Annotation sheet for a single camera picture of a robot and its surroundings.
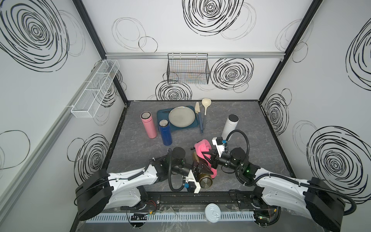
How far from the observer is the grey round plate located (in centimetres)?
106

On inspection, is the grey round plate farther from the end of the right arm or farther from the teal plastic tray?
the end of the right arm

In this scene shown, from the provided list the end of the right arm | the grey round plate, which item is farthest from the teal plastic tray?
the end of the right arm

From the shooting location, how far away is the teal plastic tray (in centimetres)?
105
